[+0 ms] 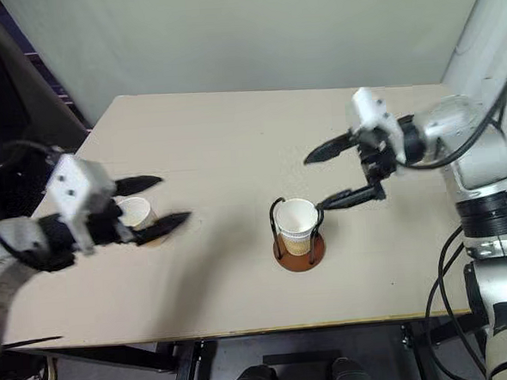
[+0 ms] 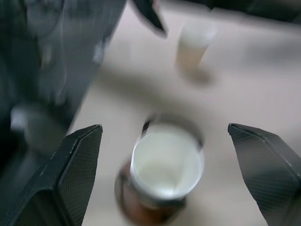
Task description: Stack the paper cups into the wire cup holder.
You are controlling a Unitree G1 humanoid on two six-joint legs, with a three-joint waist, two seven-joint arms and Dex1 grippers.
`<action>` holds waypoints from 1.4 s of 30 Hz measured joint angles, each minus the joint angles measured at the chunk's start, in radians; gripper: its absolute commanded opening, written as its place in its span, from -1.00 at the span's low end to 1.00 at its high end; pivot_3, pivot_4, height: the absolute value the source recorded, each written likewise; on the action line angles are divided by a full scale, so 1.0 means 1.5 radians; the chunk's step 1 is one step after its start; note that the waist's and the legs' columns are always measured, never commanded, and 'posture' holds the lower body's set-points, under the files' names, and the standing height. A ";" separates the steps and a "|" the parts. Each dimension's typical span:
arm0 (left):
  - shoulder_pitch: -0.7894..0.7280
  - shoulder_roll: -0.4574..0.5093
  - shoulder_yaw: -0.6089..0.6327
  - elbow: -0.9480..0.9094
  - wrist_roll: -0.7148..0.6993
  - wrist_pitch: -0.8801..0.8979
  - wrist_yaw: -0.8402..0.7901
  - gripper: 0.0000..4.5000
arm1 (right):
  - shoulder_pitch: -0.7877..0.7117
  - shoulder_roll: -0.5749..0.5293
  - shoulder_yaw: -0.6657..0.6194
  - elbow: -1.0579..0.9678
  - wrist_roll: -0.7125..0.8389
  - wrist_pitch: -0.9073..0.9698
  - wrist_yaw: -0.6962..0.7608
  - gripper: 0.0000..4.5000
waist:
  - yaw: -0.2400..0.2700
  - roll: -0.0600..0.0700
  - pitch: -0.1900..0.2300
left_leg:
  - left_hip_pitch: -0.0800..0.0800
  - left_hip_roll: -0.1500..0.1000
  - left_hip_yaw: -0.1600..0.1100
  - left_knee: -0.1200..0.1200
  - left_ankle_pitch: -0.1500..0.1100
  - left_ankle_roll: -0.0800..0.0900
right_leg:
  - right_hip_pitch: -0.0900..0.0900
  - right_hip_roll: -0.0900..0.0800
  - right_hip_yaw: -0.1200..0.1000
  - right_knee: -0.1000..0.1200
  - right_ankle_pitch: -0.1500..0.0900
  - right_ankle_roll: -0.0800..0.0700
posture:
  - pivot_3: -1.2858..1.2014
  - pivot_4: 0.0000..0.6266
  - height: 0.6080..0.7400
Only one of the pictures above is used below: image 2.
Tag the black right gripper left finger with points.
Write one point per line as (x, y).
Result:
(70, 169)

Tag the white cup with brown base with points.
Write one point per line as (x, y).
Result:
(131, 200)

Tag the translucent plastic cup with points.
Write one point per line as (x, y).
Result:
(196, 44)

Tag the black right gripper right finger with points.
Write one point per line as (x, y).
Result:
(270, 169)

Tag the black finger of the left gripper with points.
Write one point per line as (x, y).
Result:
(150, 14)

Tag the white paper cup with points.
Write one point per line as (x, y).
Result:
(164, 162)

